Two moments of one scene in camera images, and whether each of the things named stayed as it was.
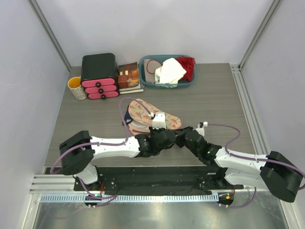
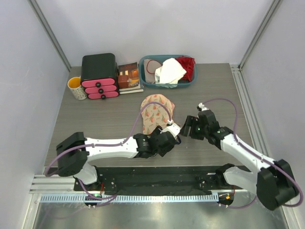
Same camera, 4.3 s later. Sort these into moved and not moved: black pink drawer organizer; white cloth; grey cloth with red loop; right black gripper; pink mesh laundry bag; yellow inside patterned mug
Moved: pink mesh laundry bag; right black gripper
Not moved: white cloth; black pink drawer organizer; grey cloth with red loop; yellow inside patterned mug
